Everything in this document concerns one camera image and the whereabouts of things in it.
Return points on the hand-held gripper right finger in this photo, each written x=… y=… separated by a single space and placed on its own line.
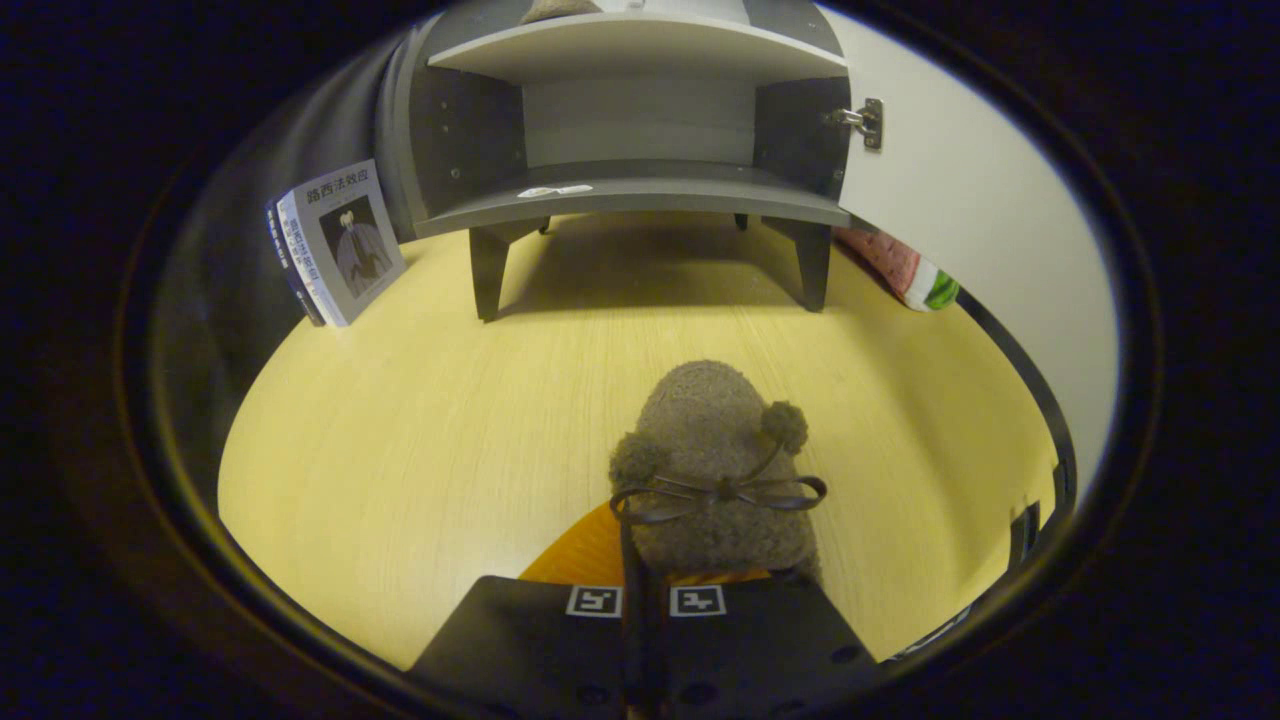
x=750 y=640

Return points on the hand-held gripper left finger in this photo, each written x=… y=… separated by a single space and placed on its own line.
x=530 y=640

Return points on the grey shoe cabinet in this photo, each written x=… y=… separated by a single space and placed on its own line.
x=640 y=195

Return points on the white shoe cabinet door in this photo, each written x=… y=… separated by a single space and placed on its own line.
x=980 y=200

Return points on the metal door hinge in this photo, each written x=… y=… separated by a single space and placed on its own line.
x=868 y=122

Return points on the watermelon slice toy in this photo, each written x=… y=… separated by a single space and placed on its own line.
x=915 y=275

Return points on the grey cover book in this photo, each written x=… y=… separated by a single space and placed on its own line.
x=355 y=250

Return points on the dark blue spine book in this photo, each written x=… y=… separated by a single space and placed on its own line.
x=280 y=250

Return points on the black backdrop cloth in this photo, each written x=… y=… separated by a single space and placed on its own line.
x=230 y=280

